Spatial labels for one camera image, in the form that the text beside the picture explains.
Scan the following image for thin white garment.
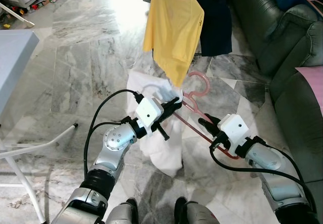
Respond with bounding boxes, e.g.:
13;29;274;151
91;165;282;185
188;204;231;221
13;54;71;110
126;70;185;178

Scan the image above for pink plastic clothes hanger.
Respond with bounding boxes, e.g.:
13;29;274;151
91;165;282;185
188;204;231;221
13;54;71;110
179;72;240;160
305;0;323;20

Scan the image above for yellow shirt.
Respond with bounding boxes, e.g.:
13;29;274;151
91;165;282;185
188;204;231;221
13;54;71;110
142;0;205;87

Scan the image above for robot right leg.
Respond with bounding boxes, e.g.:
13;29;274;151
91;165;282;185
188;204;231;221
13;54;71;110
174;197;220;224

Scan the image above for robot leg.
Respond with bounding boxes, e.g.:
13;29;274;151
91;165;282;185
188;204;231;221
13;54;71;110
174;197;220;224
106;199;139;224

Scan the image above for navy garment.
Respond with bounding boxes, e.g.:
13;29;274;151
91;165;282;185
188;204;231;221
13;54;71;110
194;0;233;57

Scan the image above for robot left leg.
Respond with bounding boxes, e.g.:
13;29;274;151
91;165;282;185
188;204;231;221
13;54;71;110
106;199;139;224

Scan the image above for pink blanket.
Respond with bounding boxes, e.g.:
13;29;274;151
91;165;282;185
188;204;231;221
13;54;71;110
295;65;323;114

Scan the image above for leather sofa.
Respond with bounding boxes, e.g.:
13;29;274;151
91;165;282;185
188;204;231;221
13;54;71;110
227;0;323;204

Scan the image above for pale blue folding table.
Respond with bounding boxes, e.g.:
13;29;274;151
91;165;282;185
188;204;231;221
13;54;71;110
0;30;79;222

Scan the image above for beige plastic high chair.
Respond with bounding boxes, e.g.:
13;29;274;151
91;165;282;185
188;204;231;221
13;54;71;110
0;2;36;28

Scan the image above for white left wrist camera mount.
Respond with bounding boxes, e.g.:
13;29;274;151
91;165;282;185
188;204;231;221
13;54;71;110
135;97;163;129

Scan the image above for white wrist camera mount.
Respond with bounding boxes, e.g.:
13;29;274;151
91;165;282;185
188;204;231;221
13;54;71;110
219;114;250;156
135;97;163;129

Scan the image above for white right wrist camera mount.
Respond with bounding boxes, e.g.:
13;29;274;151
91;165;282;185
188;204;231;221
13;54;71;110
219;114;250;156

